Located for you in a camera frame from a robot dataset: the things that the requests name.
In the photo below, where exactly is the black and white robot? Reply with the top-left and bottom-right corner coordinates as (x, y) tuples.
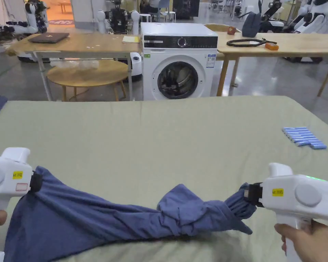
(259, 0), (287, 31)

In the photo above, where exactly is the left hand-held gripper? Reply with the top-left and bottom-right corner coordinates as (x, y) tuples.
(0, 147), (43, 212)

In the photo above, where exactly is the dark blue shirt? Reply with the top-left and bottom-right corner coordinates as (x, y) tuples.
(3, 165), (258, 262)

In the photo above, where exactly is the row of blue batteries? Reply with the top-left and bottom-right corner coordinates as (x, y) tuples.
(282, 127), (328, 150)

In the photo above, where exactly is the person's right hand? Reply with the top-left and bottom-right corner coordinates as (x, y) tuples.
(273, 219), (328, 262)

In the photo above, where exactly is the white robot with black joints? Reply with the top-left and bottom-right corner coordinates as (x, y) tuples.
(286, 0), (328, 35)

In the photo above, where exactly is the black humanoid robot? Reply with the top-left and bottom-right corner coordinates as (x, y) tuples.
(97, 0), (140, 35)

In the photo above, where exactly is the white washing machine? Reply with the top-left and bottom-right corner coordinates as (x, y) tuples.
(140, 22), (219, 101)

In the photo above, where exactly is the round low wooden table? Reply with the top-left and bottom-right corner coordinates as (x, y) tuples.
(46, 59), (129, 102)

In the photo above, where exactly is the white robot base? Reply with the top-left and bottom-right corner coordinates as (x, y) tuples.
(129, 52), (142, 82)

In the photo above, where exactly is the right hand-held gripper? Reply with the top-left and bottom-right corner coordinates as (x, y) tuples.
(245, 162), (328, 262)

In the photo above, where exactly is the white humanoid robot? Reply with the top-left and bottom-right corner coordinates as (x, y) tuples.
(5, 0), (49, 35)

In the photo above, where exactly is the wooden table with laptop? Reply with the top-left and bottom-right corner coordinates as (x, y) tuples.
(5, 32), (143, 102)

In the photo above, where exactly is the bed with pale green sheet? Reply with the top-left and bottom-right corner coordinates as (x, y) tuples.
(0, 95), (328, 262)

